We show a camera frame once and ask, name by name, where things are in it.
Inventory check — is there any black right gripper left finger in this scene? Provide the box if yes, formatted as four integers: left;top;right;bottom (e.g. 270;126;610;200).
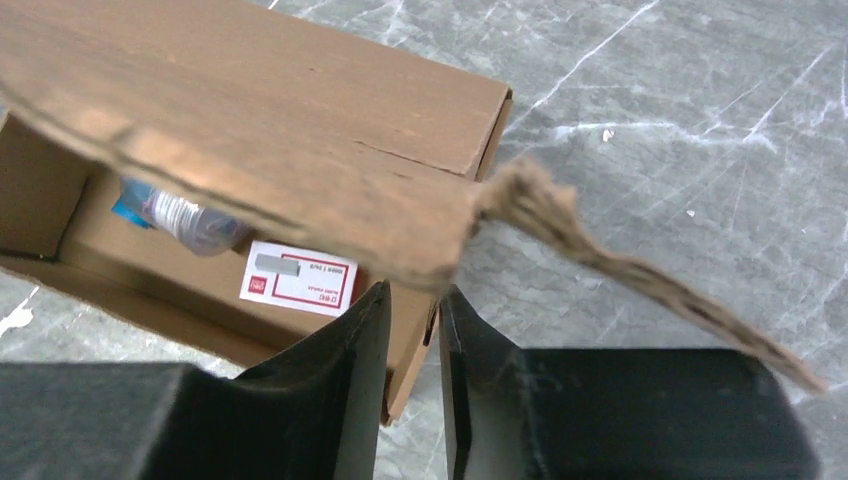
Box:
1;281;392;479

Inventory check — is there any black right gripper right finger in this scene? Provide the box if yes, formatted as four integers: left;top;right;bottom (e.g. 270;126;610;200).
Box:
439;287;820;479

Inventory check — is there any small red white box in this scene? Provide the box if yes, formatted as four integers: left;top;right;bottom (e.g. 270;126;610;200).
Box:
239;241;358;317

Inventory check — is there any clear plastic jar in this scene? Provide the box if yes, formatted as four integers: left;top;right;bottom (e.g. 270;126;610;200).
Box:
141;188;250;257

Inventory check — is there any brown cardboard box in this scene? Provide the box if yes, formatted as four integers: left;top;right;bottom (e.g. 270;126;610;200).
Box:
1;1;826;423

